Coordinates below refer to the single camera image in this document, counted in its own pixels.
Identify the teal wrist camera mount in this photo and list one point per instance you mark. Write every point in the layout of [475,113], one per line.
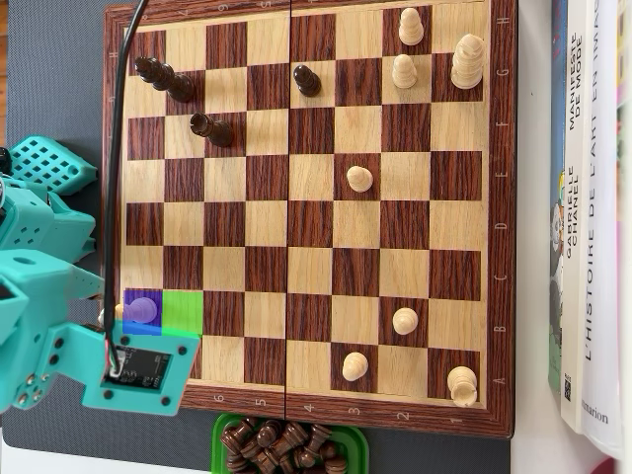
[91,375]

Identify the dark grey table mat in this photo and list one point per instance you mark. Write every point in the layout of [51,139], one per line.
[49,74]

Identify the tall light wooden chess piece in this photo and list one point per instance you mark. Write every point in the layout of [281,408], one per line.
[143,311]

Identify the wooden folding chessboard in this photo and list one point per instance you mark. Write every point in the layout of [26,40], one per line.
[316,222]

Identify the green plastic container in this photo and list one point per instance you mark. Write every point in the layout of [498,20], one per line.
[358,439]

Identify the dark chess pawn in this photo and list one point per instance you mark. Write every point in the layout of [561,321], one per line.
[307,81]

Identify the light wooden chess rook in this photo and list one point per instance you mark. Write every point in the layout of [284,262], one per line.
[462,386]

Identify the white Gabrielle Chanel book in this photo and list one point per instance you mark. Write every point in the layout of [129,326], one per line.
[573,197]

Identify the book with coloured page edge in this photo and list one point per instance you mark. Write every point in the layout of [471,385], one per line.
[626,197]

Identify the illustrated comic book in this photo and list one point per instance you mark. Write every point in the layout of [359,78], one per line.
[557,237]

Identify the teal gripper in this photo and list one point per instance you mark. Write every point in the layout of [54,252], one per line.
[31,387]

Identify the white art history book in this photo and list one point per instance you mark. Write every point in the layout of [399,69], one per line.
[600,247]

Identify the dark chess rook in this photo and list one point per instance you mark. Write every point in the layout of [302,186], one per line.
[214,131]

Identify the dark brown captured chess piece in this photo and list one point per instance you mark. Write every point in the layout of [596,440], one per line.
[266,435]
[336,464]
[302,459]
[266,457]
[330,450]
[235,435]
[295,432]
[237,464]
[319,434]

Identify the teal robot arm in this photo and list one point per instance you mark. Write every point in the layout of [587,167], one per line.
[34,222]

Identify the light wooden chess pawn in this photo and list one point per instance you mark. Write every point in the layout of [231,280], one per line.
[405,320]
[411,27]
[354,366]
[359,179]
[405,71]

